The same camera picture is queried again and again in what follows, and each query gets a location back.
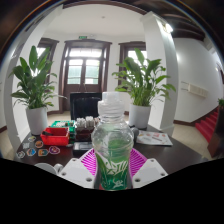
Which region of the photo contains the printed paper sheet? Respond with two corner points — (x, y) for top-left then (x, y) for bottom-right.
(135, 130), (174, 147)

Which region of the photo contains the grey ball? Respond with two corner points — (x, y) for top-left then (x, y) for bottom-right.
(130, 125), (140, 142)

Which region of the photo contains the flat black device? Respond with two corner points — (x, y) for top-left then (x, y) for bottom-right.
(72, 141), (94, 155)

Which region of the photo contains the red plastic box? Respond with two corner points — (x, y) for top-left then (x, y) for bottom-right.
(40, 126), (70, 147)

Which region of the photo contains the clear green-labelled drink bottle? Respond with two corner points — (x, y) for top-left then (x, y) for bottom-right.
(90, 91), (136, 192)

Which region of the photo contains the wooden double glass door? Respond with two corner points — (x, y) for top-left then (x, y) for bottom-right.
(59, 39), (113, 111)

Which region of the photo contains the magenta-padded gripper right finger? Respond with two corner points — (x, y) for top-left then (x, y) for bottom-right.
(128, 148), (168, 190)

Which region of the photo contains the green box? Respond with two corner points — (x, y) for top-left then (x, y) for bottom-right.
(50, 119), (77, 134)

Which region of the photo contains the wooden framed window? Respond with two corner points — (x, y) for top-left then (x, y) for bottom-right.
(34, 37), (60, 73)
(118, 40), (148, 86)

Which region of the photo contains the white wall radiator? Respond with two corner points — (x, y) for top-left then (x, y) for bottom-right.
(181, 80), (210, 98)

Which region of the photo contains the red carpeted staircase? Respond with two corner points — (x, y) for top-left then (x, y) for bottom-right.
(195, 108), (221, 143)

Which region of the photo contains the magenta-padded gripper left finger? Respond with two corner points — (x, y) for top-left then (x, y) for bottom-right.
(58, 148), (99, 190)

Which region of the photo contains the brown tray with white cups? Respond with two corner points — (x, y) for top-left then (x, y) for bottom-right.
(74, 115), (101, 142)

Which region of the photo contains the leafy plant in white pot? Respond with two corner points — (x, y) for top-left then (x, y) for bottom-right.
(9, 45), (65, 136)
(112, 48), (177, 130)

